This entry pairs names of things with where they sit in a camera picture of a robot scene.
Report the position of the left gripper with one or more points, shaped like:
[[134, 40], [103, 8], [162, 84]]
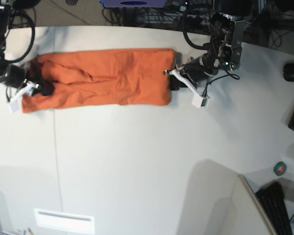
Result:
[[198, 70]]

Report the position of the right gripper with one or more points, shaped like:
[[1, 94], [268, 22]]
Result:
[[26, 76]]

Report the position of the orange t-shirt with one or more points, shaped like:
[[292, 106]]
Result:
[[101, 77]]

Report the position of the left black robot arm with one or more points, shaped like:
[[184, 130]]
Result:
[[223, 51]]

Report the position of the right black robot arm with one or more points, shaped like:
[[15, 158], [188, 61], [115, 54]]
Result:
[[9, 11]]

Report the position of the blue box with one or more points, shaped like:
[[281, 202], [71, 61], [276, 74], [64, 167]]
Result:
[[136, 3]]

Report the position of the black computer mouse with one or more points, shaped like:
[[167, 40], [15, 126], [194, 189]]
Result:
[[288, 72]]

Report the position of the green tape roll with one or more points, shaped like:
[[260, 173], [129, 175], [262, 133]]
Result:
[[280, 168]]

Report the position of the black keyboard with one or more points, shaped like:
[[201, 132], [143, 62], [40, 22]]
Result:
[[271, 199]]

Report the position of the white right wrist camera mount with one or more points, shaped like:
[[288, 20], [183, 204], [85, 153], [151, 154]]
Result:
[[19, 95]]

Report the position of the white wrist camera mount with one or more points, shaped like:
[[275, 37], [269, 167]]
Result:
[[19, 95], [199, 99]]

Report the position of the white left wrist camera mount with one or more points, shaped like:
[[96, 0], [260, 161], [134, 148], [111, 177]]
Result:
[[199, 99]]

